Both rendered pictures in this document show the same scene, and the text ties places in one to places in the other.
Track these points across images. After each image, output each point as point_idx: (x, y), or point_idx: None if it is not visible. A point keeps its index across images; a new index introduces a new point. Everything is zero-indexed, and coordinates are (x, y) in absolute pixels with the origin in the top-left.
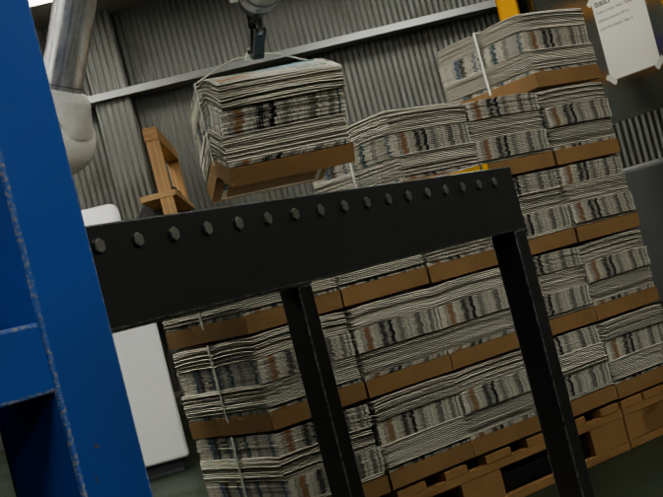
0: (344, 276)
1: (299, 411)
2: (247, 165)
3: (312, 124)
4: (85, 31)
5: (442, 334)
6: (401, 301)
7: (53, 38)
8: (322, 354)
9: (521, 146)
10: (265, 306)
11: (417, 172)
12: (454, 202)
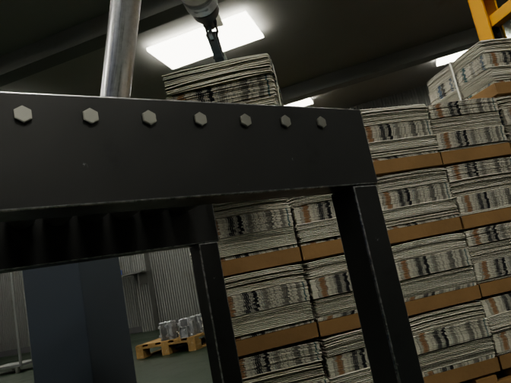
0: (305, 235)
1: (251, 344)
2: None
3: None
4: (123, 58)
5: None
6: None
7: (104, 65)
8: (219, 307)
9: (480, 138)
10: (230, 257)
11: (380, 156)
12: (220, 138)
